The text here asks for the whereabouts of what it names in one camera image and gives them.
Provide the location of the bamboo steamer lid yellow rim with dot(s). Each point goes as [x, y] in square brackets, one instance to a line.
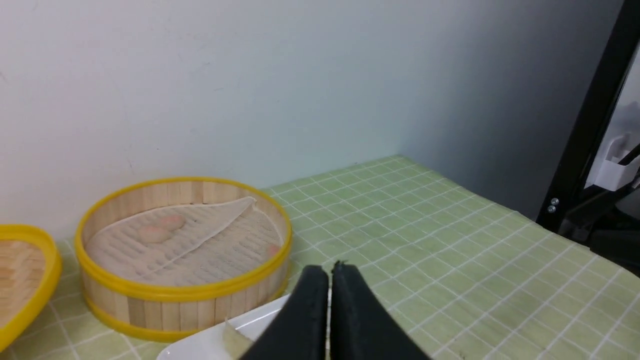
[30, 269]

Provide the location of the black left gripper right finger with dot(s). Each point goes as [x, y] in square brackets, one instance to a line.
[360, 326]

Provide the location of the white steamer liner cloth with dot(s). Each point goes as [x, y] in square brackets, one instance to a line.
[218, 242]

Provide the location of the pink dumpling near steamer wall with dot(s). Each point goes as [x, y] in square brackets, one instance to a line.
[272, 250]

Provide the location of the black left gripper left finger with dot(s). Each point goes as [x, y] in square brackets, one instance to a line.
[298, 331]

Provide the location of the white square plate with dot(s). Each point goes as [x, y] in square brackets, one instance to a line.
[221, 342]

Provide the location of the black metal frame post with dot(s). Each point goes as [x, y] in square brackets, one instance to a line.
[593, 119]

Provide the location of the green checkered tablecloth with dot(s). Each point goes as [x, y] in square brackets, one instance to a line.
[465, 277]

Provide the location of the bamboo steamer basket yellow rim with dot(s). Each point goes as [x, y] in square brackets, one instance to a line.
[166, 314]

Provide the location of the white plastic bracket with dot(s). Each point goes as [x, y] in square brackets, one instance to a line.
[606, 171]

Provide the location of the pink dumpling in steamer right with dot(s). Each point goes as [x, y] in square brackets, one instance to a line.
[171, 222]

